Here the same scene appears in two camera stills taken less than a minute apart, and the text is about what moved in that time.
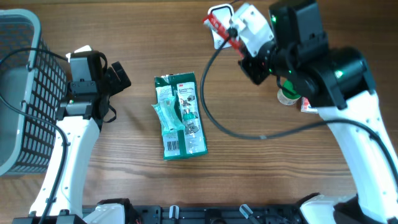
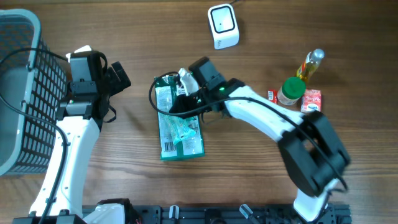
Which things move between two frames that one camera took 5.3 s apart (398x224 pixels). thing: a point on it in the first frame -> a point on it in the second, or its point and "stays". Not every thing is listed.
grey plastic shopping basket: [33, 82] stays
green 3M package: [185, 88] stays
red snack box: [306, 106] stays
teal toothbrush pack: [169, 121] -> [180, 128]
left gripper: [114, 84] stays
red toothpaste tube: [210, 22] -> [272, 96]
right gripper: [250, 68] -> [181, 102]
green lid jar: [285, 97] stays
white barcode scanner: [225, 12] stays
